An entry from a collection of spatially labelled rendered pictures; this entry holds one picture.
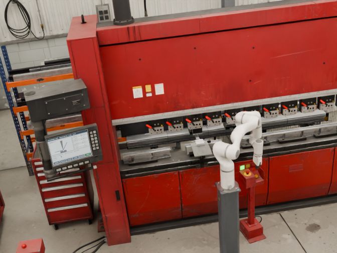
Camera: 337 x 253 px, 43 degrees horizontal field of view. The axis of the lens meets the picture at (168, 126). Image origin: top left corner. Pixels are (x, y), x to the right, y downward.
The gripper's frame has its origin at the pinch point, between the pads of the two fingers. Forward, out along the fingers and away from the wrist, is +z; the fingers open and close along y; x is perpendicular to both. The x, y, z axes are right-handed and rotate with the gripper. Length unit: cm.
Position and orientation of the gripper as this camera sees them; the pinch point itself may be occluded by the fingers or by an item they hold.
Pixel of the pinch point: (257, 166)
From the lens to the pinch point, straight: 434.2
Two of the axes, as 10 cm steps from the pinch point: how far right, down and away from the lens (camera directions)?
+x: 9.4, -2.4, 2.5
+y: 3.4, 5.0, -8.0
